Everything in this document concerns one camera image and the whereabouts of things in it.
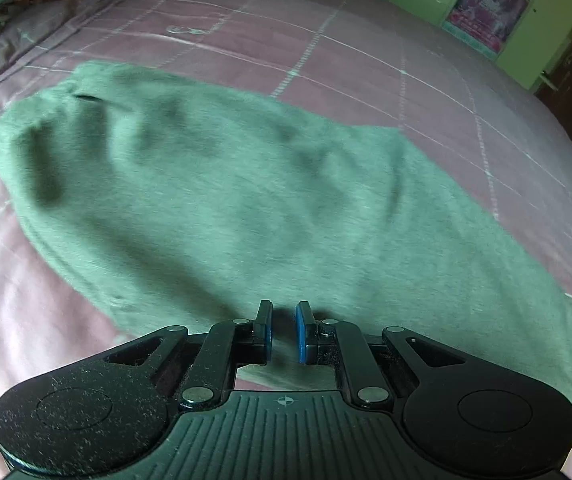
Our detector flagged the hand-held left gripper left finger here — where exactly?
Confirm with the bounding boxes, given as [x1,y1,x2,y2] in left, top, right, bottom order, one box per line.
[102,300,274,410]

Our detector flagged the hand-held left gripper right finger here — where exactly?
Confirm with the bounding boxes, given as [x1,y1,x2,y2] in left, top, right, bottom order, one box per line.
[296,300,467,409]

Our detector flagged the green pants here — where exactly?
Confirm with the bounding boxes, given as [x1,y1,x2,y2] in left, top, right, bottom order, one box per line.
[0,60,572,411]

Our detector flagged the pink checked bed sheet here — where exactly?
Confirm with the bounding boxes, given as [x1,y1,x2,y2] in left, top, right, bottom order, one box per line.
[0,0,572,480]

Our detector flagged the wall poster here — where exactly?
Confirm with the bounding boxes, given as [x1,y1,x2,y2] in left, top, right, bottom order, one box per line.
[444,0,530,59]

